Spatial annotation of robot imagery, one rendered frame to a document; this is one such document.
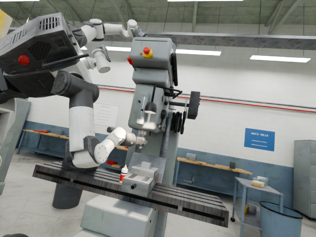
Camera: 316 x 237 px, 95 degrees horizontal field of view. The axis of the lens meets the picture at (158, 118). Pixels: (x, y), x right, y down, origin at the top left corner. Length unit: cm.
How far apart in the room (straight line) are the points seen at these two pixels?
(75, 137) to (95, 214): 46
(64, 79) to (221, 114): 517
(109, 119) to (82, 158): 537
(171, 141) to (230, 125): 427
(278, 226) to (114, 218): 229
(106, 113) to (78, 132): 550
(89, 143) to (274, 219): 257
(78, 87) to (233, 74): 575
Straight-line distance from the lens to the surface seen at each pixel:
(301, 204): 589
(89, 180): 108
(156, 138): 139
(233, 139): 548
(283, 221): 277
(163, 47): 98
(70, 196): 292
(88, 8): 811
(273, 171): 593
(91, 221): 95
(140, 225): 86
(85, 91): 67
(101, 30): 127
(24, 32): 85
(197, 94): 128
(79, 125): 61
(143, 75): 102
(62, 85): 64
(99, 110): 626
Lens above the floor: 125
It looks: 9 degrees up
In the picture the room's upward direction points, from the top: 10 degrees clockwise
